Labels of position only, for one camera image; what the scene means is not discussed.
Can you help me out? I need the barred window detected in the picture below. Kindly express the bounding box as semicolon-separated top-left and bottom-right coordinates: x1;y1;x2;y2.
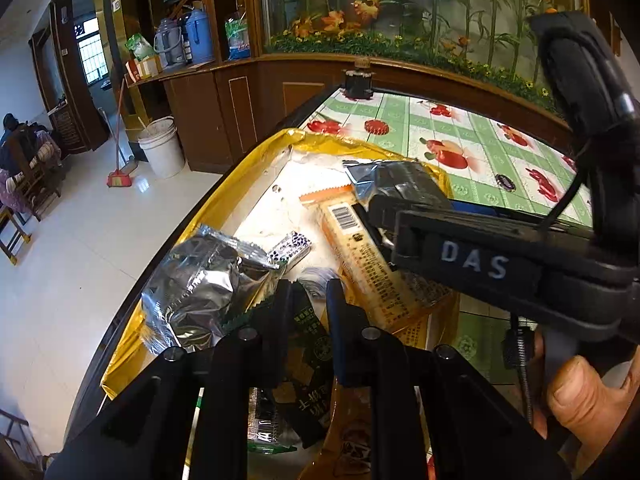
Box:
75;17;108;86

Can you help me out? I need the small silver foil packet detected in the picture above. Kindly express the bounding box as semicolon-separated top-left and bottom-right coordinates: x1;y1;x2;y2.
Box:
342;159;448;206

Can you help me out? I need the brown wooden cabinet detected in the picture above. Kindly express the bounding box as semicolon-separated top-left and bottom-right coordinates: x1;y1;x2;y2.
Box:
127;52;571;173

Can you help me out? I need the orange-ended cracker packet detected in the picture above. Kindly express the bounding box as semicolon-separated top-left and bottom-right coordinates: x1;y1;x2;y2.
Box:
300;185;451;333

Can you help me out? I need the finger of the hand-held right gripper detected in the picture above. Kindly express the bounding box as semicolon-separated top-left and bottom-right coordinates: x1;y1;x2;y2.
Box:
366;191;454;242
449;199;594;236

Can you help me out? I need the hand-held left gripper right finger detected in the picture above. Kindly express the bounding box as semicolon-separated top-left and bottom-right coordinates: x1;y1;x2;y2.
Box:
326;278;572;480

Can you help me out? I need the blue thermos flask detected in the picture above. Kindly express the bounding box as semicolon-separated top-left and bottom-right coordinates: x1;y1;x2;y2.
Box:
180;2;216;65

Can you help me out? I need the dark glass jar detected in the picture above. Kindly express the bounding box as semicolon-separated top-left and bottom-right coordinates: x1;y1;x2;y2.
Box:
342;57;375;101

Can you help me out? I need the dark green snack packet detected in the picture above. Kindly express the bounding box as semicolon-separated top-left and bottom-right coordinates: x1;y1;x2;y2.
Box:
222;280;341;448

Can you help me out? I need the glass case with artificial flowers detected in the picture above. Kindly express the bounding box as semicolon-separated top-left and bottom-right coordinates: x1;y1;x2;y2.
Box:
250;0;601;111

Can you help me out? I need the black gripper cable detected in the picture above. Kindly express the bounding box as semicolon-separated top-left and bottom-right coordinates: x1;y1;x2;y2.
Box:
501;312;535;423

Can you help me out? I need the white plastic bucket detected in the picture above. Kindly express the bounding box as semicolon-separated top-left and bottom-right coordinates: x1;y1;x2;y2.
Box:
137;116;187;180

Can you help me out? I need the yellow cardboard tray box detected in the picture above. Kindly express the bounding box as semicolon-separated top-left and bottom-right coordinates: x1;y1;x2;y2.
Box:
100;127;461;480

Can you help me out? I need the yellow and red carton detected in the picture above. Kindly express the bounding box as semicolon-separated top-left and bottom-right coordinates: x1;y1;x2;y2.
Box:
125;55;163;83

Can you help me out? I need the green and white bag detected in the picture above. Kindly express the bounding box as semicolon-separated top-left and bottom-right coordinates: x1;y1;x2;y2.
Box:
125;34;156;61

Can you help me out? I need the grey thermos flask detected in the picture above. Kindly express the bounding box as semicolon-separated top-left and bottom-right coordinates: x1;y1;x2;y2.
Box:
152;17;183;67

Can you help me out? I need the large silver foil packet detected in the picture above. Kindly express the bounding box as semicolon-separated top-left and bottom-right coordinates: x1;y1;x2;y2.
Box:
141;224;281;353

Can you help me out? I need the red broom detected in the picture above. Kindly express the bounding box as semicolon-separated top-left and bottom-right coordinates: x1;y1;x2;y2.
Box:
106;77;137;188

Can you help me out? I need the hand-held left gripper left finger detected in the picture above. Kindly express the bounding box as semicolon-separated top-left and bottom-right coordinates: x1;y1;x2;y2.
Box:
44;279;295;480

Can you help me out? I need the person's right hand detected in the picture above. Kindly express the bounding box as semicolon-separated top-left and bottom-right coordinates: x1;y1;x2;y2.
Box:
529;331;637;462

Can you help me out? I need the green-ended cracker packet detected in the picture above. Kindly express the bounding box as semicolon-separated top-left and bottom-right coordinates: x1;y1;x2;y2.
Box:
247;385;301;456

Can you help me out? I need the wooden chair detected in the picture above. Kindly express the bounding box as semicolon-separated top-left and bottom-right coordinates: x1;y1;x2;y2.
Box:
7;127;66;223

